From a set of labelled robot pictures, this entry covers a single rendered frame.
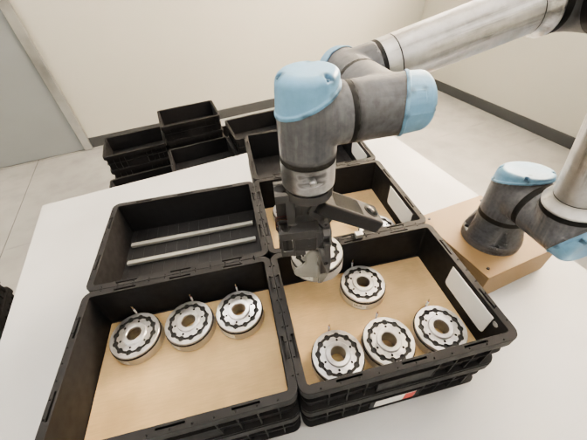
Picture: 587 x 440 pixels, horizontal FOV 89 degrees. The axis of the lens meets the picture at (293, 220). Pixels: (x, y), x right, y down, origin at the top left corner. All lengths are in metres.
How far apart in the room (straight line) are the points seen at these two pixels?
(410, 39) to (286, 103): 0.25
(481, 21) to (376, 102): 0.25
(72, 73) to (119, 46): 0.48
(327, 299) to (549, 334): 0.57
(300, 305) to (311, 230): 0.31
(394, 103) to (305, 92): 0.11
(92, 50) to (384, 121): 3.19
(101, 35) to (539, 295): 3.38
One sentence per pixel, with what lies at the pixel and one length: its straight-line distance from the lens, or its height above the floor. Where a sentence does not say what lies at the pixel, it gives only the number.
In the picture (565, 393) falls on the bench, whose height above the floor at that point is 0.70.
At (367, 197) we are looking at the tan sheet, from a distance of 1.00.
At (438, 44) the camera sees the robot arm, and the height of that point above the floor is 1.33.
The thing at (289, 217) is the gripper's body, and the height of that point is 1.15.
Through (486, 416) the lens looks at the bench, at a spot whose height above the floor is 0.70.
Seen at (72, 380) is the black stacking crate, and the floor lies 0.90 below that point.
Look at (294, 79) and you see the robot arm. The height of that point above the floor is 1.35.
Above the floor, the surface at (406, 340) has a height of 0.86.
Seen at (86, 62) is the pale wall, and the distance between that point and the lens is 3.46.
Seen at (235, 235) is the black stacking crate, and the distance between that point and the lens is 0.89.
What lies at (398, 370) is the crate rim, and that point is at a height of 0.93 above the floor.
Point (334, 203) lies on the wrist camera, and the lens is 0.44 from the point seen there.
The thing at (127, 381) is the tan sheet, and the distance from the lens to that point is 0.75.
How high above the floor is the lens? 1.45
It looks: 44 degrees down
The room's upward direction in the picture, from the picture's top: 4 degrees counter-clockwise
